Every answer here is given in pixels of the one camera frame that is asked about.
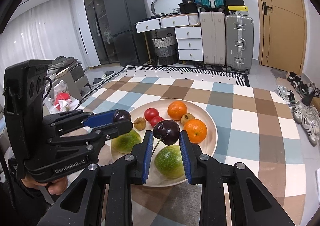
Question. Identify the glass display cabinet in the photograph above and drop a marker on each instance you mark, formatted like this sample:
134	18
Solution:
100	31

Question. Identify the black refrigerator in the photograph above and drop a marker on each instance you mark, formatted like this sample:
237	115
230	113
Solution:
129	44

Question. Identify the woven laundry basket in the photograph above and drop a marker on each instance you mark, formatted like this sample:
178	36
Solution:
166	49

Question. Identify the yellowish green passion fruit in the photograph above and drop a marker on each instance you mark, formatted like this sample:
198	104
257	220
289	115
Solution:
125	142

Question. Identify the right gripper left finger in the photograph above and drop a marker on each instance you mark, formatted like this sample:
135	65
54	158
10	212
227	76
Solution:
102	194

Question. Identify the stemmed dark cherry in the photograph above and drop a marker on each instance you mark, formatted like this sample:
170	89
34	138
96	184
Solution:
167	132

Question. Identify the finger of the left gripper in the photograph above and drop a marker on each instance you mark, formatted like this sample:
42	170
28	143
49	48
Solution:
110	130
100	118

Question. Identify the white drawer desk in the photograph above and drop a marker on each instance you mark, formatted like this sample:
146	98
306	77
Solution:
187	34

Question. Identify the red cherry tomato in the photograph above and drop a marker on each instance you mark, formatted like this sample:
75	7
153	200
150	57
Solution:
150	113
156	120

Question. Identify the cream oval plate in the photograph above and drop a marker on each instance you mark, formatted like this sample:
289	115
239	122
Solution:
155	178

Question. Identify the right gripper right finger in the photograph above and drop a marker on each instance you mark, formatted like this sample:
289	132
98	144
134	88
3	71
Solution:
250	201

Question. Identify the person's left hand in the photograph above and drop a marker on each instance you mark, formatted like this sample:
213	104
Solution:
57	187

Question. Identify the small longan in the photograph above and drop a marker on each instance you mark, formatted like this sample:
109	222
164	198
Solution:
139	123

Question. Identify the checkered tablecloth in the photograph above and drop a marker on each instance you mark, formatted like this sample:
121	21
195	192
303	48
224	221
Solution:
254	126

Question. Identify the large longan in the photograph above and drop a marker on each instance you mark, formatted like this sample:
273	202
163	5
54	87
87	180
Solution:
186	117

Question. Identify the orange mandarin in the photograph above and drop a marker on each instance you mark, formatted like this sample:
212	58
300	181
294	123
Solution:
176	110
196	130

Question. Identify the wooden door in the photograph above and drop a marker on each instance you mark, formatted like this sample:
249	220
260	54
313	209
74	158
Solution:
282	34

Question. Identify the yellow black box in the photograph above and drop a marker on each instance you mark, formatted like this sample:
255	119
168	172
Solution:
238	10

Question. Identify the beige suitcase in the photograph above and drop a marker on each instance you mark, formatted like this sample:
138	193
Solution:
213	38

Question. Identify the silver suitcase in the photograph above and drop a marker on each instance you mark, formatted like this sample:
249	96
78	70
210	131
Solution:
239	43

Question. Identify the red plastic bag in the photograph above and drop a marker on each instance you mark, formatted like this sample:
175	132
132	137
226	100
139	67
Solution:
62	102

